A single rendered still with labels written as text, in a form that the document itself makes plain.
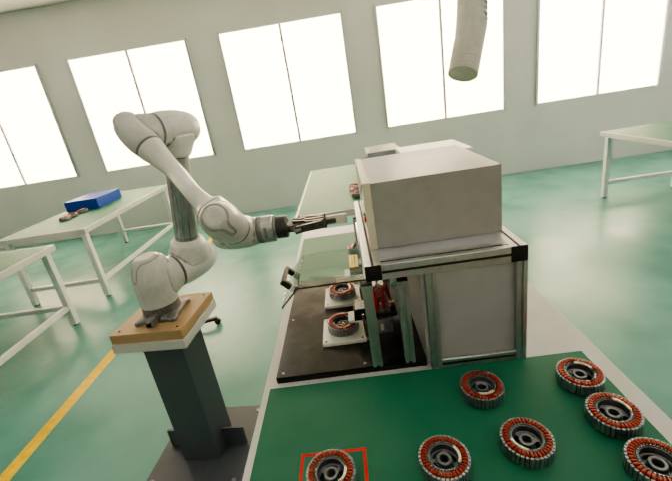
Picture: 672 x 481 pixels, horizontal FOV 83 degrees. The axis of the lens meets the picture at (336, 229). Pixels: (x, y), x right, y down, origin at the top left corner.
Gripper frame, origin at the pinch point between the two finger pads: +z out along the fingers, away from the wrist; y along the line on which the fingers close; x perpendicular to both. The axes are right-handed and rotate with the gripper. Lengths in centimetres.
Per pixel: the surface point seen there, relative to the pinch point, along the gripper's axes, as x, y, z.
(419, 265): -8.3, 25.6, 21.6
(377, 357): -38.3, 23.5, 6.8
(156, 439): -118, -33, -115
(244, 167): -47, -468, -153
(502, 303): -24, 24, 44
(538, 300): -44, -3, 68
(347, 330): -37.2, 9.2, -1.9
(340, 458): -40, 55, -5
